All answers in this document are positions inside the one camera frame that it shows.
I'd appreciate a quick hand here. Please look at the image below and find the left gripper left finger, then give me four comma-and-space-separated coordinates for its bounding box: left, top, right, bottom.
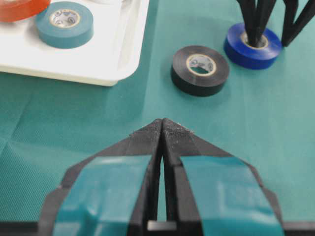
38, 119, 162, 236

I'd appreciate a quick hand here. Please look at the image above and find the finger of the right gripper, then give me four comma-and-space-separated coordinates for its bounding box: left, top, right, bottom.
281, 0, 315, 46
237, 0, 276, 47

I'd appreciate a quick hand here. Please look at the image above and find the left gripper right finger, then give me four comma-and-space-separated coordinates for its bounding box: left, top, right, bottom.
162, 118, 284, 236

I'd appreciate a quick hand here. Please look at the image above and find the blue tape roll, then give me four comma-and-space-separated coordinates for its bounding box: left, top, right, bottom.
224, 23, 282, 69

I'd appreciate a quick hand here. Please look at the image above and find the black tape roll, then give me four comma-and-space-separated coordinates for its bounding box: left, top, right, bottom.
171, 46, 229, 96

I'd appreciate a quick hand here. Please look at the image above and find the green tape roll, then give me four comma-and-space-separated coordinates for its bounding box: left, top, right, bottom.
35, 1, 94, 49

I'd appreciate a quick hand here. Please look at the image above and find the red tape roll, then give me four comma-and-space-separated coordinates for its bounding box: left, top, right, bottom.
0, 0, 51, 22

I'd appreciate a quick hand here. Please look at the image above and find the green table cloth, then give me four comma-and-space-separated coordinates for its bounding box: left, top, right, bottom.
0, 0, 315, 236

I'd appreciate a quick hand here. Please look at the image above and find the white rectangular plastic tray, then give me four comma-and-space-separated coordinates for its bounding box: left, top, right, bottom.
0, 0, 149, 86

